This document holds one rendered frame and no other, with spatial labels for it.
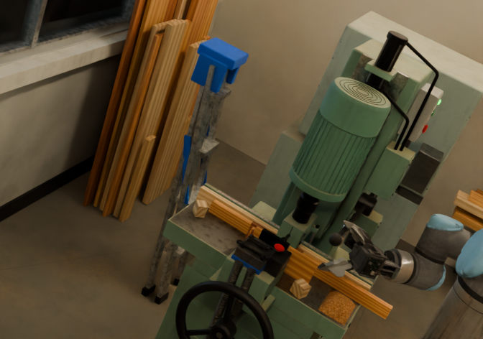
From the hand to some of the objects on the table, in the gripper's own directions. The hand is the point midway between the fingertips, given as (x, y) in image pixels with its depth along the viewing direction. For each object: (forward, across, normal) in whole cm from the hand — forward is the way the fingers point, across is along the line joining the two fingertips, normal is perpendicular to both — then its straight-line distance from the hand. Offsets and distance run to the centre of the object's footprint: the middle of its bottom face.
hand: (328, 243), depth 191 cm
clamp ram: (+6, +19, +15) cm, 25 cm away
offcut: (+22, +18, +37) cm, 46 cm away
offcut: (-3, +20, +5) cm, 21 cm away
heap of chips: (-14, +19, +1) cm, 24 cm away
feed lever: (-19, +3, +20) cm, 27 cm away
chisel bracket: (-4, +12, +23) cm, 26 cm away
